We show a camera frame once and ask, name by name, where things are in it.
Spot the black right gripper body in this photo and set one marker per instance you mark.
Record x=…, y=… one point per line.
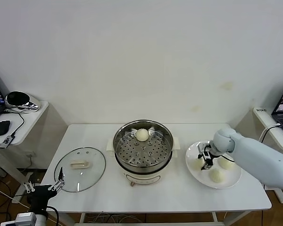
x=208, y=157

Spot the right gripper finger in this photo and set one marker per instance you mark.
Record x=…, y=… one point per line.
x=199, y=155
x=207, y=166

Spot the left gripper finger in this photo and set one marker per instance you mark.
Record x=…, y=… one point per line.
x=57, y=185
x=29, y=186

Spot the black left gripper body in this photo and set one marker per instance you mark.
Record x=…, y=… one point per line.
x=41, y=195

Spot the white steamed baozi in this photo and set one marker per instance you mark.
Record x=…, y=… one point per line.
x=216, y=176
x=197, y=165
x=226, y=164
x=141, y=135

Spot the round glass pot lid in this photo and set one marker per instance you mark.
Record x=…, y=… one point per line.
x=80, y=164

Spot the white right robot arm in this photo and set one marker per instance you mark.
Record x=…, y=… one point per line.
x=254, y=155

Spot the perforated steel steamer basket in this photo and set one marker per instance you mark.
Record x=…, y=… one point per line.
x=155, y=153

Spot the round white plate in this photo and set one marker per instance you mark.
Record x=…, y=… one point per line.
x=226, y=179

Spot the grey usb hub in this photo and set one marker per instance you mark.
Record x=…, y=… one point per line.
x=7, y=141

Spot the cream electric cooker base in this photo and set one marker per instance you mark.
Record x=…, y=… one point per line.
x=141, y=177

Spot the white side table with mouse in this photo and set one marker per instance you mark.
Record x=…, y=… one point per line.
x=30, y=122

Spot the black computer mouse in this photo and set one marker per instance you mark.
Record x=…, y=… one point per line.
x=2, y=127

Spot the white side table with label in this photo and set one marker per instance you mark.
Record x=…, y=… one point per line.
x=261, y=117

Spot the chrome silver headset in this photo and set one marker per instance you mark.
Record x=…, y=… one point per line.
x=16, y=99

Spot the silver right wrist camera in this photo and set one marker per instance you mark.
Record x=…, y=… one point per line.
x=201, y=148

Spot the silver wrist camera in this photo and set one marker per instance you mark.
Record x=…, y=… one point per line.
x=201, y=148
x=24, y=217

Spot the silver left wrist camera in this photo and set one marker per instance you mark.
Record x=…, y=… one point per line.
x=24, y=217

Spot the white wall socket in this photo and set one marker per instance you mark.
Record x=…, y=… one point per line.
x=30, y=155

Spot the white main table frame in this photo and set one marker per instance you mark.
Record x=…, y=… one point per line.
x=214, y=217

